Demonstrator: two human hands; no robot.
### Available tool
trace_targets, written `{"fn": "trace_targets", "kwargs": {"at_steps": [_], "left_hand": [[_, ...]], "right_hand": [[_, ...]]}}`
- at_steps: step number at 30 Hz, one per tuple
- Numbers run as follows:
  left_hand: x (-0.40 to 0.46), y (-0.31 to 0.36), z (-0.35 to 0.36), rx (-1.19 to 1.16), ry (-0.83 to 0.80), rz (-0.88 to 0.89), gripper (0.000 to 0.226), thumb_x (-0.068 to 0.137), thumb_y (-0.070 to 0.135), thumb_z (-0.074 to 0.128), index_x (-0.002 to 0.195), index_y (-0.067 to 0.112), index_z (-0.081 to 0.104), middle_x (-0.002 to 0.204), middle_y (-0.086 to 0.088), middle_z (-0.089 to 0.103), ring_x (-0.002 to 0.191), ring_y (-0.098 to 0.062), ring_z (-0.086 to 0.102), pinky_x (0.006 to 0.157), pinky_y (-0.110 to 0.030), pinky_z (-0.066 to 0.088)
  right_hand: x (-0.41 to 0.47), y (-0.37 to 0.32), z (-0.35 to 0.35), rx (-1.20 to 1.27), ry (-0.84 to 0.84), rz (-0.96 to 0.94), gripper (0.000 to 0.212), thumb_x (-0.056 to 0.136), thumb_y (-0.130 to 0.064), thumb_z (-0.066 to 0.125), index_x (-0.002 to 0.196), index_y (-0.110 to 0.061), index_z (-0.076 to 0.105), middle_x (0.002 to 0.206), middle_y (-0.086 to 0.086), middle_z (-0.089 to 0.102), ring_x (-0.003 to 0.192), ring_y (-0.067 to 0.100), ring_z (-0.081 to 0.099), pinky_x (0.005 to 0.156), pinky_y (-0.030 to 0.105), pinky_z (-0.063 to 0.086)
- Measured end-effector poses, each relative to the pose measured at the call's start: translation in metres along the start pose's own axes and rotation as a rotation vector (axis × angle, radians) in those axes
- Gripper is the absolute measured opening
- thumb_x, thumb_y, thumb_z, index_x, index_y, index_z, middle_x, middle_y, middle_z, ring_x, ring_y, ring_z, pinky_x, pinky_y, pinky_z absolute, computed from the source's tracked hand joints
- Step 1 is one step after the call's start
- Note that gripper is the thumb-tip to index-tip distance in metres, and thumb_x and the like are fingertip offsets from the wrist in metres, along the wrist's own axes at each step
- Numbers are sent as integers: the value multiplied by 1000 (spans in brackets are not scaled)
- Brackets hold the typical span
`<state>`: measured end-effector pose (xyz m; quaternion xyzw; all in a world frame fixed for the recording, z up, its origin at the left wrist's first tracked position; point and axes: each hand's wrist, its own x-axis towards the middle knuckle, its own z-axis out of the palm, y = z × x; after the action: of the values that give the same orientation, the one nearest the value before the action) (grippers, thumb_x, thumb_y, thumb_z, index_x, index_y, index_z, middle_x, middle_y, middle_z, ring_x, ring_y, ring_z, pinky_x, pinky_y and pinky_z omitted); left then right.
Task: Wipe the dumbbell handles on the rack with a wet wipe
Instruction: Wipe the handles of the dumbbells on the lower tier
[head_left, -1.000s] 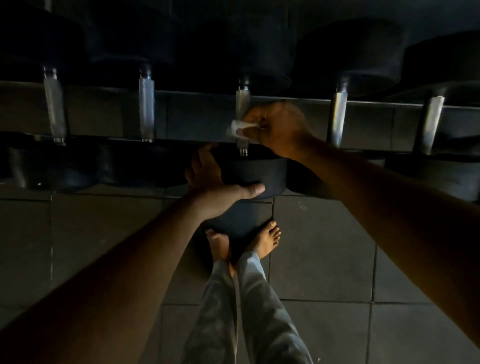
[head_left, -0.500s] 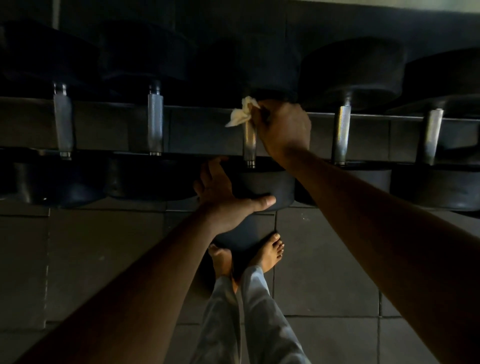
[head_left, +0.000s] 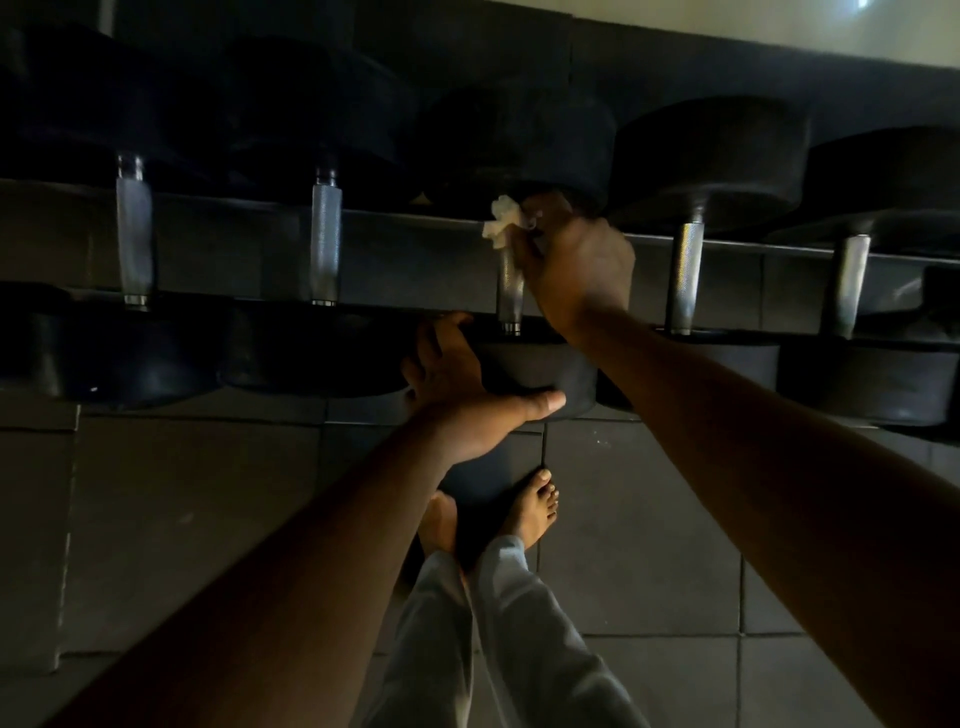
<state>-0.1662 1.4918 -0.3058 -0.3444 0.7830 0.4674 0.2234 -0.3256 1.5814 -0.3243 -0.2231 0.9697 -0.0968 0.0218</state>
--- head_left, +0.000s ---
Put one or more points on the person's right hand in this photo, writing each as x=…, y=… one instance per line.
x=581, y=274

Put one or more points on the person's left hand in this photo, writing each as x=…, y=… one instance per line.
x=457, y=412

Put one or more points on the person's right fingers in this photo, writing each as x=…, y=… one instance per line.
x=541, y=225

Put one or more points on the person's left thumb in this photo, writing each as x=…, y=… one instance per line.
x=525, y=406

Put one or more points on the white cleaning cloth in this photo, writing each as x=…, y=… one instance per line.
x=501, y=221

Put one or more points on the black rubber dumbbell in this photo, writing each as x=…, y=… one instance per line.
x=135, y=240
x=686, y=270
x=525, y=142
x=325, y=240
x=846, y=285

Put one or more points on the person's left forearm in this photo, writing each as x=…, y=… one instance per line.
x=300, y=600

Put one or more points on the person's right forearm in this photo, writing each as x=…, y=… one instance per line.
x=787, y=487

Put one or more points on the person's right foot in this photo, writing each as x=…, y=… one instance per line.
x=531, y=510

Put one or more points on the person's foot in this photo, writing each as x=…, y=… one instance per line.
x=531, y=510
x=439, y=525

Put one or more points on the dark metal dumbbell rack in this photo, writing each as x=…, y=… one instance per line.
x=420, y=259

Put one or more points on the person's left foot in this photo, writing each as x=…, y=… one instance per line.
x=439, y=525

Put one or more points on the grey trousers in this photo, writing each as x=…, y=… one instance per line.
x=525, y=652

